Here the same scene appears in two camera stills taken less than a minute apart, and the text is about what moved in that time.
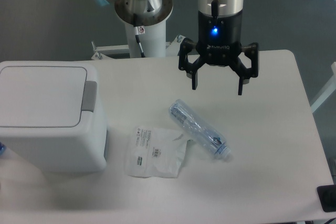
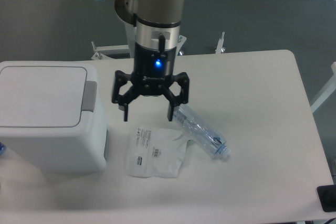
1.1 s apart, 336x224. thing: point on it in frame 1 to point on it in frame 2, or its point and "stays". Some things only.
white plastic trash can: (51, 115) stays
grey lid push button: (90, 96) stays
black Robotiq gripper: (219, 38) to (151, 68)
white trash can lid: (41, 96) stays
